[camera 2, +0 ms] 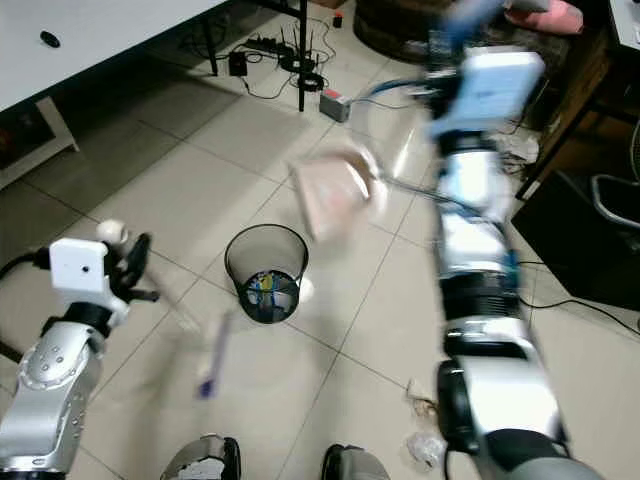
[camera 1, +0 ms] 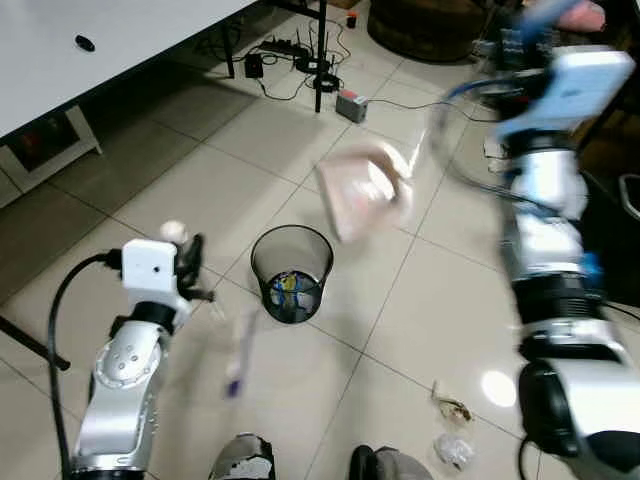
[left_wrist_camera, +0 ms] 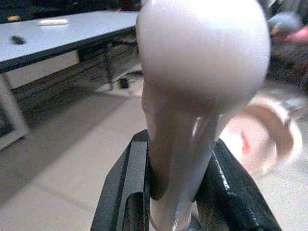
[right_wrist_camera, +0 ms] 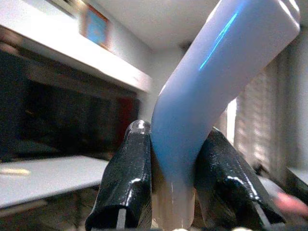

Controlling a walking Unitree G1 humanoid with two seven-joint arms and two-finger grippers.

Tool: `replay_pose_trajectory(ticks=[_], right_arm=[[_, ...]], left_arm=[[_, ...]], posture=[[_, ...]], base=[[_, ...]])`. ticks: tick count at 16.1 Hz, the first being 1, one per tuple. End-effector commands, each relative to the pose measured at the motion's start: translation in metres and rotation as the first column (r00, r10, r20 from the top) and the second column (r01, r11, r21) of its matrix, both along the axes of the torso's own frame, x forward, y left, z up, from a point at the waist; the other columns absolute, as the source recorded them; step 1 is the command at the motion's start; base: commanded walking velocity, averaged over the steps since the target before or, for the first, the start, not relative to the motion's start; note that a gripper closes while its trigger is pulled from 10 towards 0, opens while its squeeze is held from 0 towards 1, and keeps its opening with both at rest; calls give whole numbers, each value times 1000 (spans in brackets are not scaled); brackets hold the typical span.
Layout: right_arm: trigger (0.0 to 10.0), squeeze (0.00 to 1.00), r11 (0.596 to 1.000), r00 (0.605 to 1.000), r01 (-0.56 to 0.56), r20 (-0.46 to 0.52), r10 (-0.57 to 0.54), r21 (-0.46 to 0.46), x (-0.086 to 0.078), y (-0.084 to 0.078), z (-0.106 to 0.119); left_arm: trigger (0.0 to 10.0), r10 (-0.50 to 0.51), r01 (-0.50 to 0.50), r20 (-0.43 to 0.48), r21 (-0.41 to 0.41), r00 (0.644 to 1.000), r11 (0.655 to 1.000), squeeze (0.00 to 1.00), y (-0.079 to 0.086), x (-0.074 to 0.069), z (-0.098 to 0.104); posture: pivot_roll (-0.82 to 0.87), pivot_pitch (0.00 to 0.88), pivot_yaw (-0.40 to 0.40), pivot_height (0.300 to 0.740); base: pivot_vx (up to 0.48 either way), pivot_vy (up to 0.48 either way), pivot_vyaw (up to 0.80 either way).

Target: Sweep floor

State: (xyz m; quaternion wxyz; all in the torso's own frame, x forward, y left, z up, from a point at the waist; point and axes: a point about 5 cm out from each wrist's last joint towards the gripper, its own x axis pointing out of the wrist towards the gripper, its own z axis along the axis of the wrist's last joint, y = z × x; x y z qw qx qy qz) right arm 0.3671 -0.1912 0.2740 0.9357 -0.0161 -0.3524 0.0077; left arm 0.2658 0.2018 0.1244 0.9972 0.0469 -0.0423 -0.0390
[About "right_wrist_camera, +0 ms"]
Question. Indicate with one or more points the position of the white window blinds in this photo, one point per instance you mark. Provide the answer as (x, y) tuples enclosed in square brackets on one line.
[(267, 115)]

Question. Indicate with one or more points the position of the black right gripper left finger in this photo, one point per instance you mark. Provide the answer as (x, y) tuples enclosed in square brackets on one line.
[(125, 173)]

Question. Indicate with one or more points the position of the blue framed picture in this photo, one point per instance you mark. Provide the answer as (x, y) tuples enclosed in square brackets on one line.
[(95, 26)]

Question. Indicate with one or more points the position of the white table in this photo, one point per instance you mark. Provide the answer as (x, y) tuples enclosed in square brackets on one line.
[(48, 178)]

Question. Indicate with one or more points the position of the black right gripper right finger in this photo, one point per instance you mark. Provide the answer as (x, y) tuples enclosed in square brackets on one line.
[(226, 178)]

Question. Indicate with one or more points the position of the black television screen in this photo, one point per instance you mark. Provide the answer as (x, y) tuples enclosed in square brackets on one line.
[(65, 113)]

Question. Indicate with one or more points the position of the white wall shelf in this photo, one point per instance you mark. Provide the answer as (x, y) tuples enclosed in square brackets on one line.
[(69, 41)]

